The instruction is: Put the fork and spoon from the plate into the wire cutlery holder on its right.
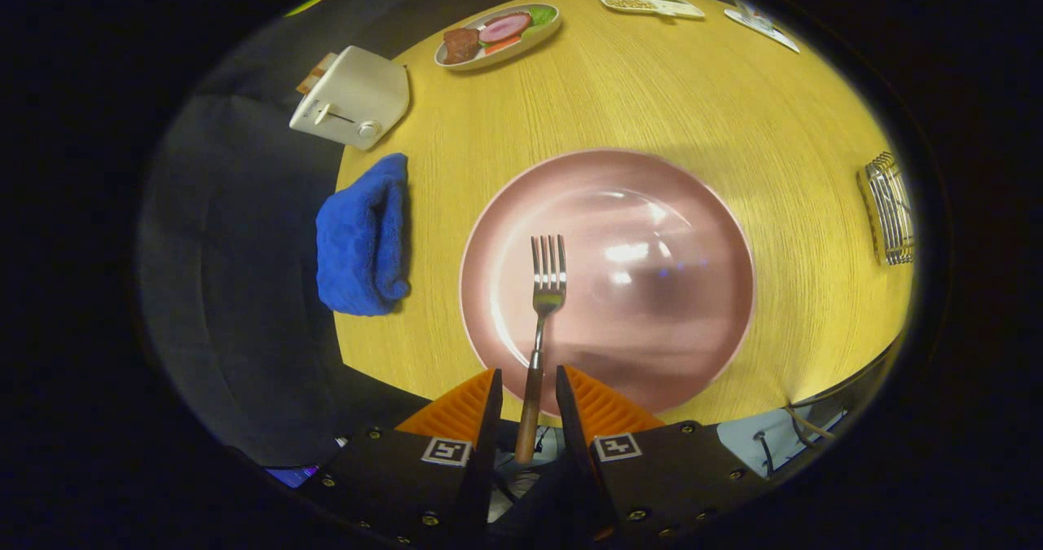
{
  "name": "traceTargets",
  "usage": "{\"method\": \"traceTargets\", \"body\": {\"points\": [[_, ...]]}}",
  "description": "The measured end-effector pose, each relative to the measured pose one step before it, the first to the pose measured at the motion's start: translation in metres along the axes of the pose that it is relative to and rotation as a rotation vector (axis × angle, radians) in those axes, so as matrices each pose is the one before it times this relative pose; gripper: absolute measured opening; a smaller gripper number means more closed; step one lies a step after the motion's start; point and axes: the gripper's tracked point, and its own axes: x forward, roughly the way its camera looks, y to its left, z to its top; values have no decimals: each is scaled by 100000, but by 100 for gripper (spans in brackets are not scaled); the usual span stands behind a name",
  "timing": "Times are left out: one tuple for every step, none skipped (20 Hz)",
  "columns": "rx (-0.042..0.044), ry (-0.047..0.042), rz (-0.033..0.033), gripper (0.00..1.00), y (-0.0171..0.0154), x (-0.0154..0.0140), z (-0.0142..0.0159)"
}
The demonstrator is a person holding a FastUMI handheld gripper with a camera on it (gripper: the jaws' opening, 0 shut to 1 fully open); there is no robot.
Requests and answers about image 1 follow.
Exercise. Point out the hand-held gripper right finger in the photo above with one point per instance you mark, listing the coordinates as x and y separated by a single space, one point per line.
566 420

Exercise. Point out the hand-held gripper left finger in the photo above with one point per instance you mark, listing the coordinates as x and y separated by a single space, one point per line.
490 428

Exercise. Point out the pink plate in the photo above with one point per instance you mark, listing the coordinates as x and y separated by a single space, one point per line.
652 289

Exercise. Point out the blue folded cloth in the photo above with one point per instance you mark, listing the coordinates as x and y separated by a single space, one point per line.
358 240

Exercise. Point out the white toaster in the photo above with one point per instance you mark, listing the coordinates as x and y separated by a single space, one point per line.
358 98

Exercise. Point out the oval plate of food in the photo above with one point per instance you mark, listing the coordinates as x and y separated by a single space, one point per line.
497 54

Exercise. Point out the brown meat piece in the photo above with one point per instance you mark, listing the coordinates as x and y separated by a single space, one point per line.
461 45

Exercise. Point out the brown toast slices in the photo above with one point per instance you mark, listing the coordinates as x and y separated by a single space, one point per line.
316 73

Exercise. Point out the pink ham slice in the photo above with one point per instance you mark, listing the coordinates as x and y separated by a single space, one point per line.
505 27

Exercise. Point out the green lettuce leaf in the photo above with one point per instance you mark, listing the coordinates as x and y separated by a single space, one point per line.
542 16

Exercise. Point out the white divided bean dish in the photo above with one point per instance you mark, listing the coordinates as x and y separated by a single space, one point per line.
652 2

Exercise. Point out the white square coaster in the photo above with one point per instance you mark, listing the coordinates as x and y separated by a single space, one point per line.
770 35

